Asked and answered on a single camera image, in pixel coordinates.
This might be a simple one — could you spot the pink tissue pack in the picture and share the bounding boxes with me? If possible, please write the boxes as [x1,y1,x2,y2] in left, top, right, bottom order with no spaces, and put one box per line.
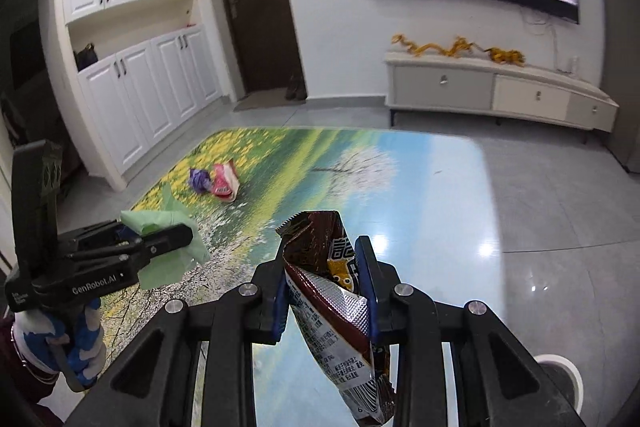
[212,159,240,202]

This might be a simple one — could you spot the dark brown entrance door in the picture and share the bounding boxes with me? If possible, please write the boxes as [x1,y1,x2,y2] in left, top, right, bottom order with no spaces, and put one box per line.
[224,0,304,93]

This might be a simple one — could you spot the pair of dark shoes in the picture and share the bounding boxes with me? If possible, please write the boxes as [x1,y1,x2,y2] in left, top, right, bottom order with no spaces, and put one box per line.
[285,75,307,102]

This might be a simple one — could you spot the TV power cable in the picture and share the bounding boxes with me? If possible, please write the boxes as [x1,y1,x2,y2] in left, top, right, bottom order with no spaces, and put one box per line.
[519,5,566,73]

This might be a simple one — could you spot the left gloved hand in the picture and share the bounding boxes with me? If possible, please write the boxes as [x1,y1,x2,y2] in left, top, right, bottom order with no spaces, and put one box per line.
[11,298,106,390]

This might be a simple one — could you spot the small purple wrapper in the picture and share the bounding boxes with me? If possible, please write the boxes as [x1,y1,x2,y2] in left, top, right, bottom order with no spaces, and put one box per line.
[188,168,214,194]

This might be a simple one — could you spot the brown door mat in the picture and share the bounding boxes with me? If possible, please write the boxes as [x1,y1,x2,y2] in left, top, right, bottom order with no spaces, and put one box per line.
[233,88,306,112]

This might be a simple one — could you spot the golden dragon ornament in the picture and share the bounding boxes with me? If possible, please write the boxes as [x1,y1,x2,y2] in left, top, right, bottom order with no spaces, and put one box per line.
[390,34,526,67]

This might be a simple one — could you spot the black bag in niche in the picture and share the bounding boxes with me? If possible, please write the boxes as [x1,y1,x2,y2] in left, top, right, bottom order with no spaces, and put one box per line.
[74,42,99,72]

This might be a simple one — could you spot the white lower shoe cabinets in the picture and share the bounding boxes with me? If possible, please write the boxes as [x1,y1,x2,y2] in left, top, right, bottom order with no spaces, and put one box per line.
[78,24,221,174]

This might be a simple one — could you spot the white round trash bin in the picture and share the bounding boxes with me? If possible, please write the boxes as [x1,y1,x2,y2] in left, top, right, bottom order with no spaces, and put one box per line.
[535,353,585,415]

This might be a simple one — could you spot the brown chip bag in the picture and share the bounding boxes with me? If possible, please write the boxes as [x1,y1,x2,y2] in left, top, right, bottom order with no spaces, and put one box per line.
[277,210,395,426]

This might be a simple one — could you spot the green paper sheet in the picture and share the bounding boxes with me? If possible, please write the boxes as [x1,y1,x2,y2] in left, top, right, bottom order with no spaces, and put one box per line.
[120,210,209,289]

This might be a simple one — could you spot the white TV console cabinet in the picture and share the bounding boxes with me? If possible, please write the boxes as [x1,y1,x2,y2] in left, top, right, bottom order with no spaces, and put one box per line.
[385,52,618,133]

